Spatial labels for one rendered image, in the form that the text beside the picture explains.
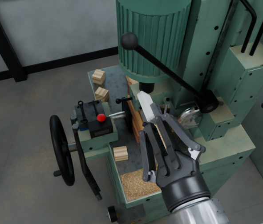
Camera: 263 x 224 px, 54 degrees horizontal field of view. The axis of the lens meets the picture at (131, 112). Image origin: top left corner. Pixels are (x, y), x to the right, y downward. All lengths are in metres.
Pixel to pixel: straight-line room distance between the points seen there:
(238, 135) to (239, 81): 0.50
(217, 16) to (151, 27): 0.17
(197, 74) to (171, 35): 0.21
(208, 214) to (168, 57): 0.41
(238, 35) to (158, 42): 0.20
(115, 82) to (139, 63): 0.45
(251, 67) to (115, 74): 0.63
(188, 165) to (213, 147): 0.67
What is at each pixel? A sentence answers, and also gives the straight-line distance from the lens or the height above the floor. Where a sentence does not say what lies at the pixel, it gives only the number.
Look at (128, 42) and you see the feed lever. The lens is 0.50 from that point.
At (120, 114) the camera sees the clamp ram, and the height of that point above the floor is 0.96.
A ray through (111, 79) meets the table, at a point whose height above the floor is 0.90.
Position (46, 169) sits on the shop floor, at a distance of 1.98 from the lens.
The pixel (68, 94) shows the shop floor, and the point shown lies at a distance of 2.29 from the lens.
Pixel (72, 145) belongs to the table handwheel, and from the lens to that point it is 1.06.
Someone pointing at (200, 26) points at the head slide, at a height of 1.35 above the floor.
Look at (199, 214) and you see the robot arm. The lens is 0.41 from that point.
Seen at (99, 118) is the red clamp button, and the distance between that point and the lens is 0.87.
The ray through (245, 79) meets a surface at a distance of 0.71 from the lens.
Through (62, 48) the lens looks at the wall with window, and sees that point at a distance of 2.39.
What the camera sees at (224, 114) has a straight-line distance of 0.85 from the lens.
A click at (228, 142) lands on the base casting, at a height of 0.80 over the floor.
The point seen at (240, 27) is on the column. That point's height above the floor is 1.36.
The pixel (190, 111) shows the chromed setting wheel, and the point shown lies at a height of 1.07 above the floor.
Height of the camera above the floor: 1.75
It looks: 56 degrees down
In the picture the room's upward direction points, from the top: straight up
